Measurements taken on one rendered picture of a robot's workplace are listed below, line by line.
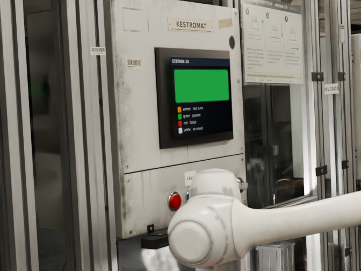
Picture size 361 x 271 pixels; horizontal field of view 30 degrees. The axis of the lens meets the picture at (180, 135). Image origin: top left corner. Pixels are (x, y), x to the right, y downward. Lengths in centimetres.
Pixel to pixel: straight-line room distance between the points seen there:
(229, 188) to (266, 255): 88
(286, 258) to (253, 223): 102
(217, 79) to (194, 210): 43
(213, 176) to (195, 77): 23
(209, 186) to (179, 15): 37
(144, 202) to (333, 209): 36
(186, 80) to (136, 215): 29
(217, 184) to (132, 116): 21
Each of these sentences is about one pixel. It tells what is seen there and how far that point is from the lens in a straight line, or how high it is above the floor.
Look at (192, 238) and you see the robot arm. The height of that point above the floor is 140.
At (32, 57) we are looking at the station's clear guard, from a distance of 116.
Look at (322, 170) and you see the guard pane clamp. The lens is 196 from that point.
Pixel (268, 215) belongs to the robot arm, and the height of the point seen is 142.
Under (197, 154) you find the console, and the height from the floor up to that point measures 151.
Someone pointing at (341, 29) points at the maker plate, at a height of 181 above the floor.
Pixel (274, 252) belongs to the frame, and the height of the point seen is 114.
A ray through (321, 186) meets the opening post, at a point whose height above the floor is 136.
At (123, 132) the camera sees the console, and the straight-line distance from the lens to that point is 126.
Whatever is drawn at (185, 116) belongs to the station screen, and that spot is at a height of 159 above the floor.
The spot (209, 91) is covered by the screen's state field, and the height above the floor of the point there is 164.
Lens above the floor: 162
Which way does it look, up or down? 3 degrees down
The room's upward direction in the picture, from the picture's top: 3 degrees counter-clockwise
